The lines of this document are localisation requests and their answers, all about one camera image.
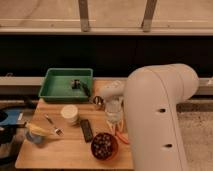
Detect wooden board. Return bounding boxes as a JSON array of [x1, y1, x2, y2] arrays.
[[14, 79, 134, 171]]

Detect blue black device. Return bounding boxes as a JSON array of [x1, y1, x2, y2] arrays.
[[0, 107, 26, 146]]

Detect dark red bowl with beans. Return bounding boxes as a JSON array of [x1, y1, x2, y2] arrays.
[[91, 132, 118, 161]]

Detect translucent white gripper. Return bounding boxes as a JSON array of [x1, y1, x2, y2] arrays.
[[105, 98, 124, 134]]

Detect black remote control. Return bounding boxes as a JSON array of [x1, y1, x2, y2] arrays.
[[80, 119, 93, 143]]

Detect dark object in tray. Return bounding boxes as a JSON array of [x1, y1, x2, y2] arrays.
[[71, 79, 91, 97]]

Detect small metal cup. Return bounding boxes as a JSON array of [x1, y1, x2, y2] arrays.
[[92, 96, 104, 110]]

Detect metal fork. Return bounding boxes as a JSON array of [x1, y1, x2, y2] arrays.
[[44, 114, 63, 136]]

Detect left metal window bracket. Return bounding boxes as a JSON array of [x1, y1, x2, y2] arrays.
[[78, 0, 90, 32]]

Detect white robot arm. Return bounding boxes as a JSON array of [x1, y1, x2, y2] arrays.
[[99, 64, 199, 171]]

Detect green plastic tray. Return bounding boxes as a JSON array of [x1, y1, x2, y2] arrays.
[[39, 68, 93, 103]]

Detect metal window bracket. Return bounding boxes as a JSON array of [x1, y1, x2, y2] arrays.
[[78, 0, 90, 32], [141, 0, 157, 32]]

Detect white cylindrical container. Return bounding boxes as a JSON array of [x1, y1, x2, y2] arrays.
[[60, 105, 79, 125]]

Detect right metal window bracket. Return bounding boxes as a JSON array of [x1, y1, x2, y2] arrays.
[[141, 0, 157, 32]]

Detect blue cup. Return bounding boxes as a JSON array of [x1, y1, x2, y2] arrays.
[[26, 131, 44, 144]]

